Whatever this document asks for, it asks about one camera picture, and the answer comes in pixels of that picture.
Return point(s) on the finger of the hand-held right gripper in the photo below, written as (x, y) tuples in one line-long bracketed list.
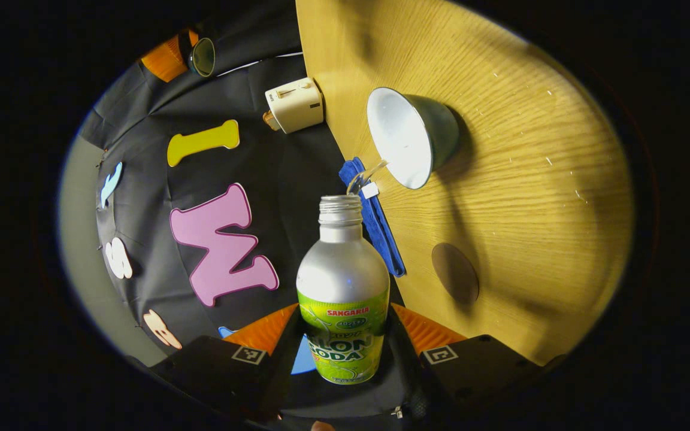
[(165, 58)]

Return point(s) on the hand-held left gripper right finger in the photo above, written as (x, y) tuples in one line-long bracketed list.
[(402, 365)]

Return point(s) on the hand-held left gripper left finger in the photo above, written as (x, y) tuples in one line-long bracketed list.
[(288, 359)]

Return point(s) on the green teacup lid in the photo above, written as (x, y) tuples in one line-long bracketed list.
[(203, 57)]

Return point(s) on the silver green water bottle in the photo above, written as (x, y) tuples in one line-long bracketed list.
[(342, 281)]

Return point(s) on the round brown coaster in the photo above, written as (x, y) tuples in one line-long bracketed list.
[(455, 272)]

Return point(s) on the green teacup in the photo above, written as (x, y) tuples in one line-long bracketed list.
[(408, 134)]

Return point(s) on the metal clip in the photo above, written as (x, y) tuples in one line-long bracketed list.
[(398, 412)]

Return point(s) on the slice of toast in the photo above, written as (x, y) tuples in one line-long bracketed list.
[(270, 121)]

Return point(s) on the blue folded towel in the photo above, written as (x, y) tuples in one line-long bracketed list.
[(381, 233)]

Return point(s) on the white toaster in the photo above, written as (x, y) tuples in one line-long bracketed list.
[(296, 105)]

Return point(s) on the black backdrop cloth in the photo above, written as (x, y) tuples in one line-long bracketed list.
[(297, 161)]

